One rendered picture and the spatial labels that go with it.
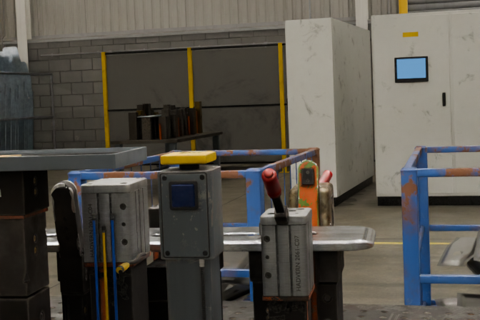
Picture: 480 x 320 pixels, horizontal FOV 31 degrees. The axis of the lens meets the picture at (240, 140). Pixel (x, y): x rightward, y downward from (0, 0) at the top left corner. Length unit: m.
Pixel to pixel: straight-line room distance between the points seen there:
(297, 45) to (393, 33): 1.02
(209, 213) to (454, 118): 8.17
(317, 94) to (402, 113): 0.91
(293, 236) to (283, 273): 0.05
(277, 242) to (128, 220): 0.22
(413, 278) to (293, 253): 1.98
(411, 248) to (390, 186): 6.12
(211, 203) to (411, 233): 2.13
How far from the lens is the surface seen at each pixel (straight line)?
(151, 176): 3.42
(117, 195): 1.28
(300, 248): 1.24
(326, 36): 9.30
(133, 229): 1.30
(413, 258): 3.19
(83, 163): 1.09
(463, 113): 9.21
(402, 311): 2.16
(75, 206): 1.38
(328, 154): 9.31
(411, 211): 3.16
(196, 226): 1.10
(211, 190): 1.09
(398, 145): 9.25
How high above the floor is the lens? 1.23
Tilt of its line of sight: 3 degrees down
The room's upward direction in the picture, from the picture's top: 2 degrees counter-clockwise
